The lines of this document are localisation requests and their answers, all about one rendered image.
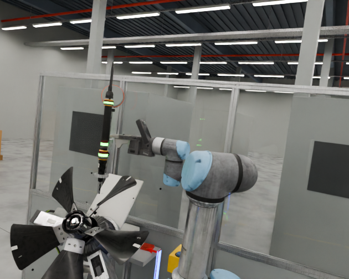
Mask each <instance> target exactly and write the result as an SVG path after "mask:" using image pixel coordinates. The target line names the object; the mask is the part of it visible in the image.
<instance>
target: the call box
mask: <svg viewBox="0 0 349 279"><path fill-rule="evenodd" d="M181 247H182V245H181V244H180V246H178V247H177V248H176V249H175V250H174V251H173V252H172V253H171V254H170V255H169V259H168V268H167V271H168V272H170V273H172V272H173V270H174V269H175V268H176V267H178V264H179V256H177V252H179V251H181Z"/></svg>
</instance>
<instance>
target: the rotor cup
mask: <svg viewBox="0 0 349 279"><path fill-rule="evenodd" d="M73 219H75V223H73V224H72V223H71V221H72V220H73ZM84 225H86V226H87V228H86V227H85V226H84ZM94 227H99V225H98V223H97V221H96V220H95V219H94V218H92V217H88V216H87V215H86V214H85V213H84V212H83V211H81V210H73V211H71V212H69V213H68V214H67V215H66V216H65V218H64V219H63V222H62V229H63V231H64V232H65V233H67V234H68V235H69V236H71V235H70V234H72V235H73V236H71V237H72V238H75V239H79V240H82V241H85V245H86V244H88V243H90V242H91V241H93V240H94V237H92V236H89V235H86V234H84V232H85V231H87V230H90V229H92V228H94Z"/></svg>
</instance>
